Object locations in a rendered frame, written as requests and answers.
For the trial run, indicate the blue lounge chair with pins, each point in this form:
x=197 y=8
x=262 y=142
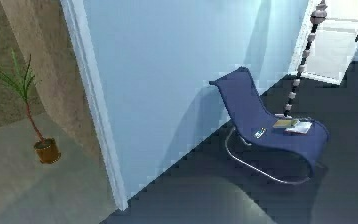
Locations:
x=250 y=110

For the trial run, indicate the small blue remote control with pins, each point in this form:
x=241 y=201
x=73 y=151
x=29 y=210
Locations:
x=260 y=133

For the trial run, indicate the yellow book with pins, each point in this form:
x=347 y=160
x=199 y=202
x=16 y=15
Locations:
x=284 y=123

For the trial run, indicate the white red book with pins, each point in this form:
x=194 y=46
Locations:
x=300 y=127

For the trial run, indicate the black white beaded floor lamp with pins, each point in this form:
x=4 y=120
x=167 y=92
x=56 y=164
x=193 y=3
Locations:
x=302 y=63

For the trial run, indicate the green potted house plant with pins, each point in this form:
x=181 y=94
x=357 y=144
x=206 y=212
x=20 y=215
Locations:
x=46 y=150

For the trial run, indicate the white room door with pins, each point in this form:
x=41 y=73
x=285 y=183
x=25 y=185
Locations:
x=333 y=46

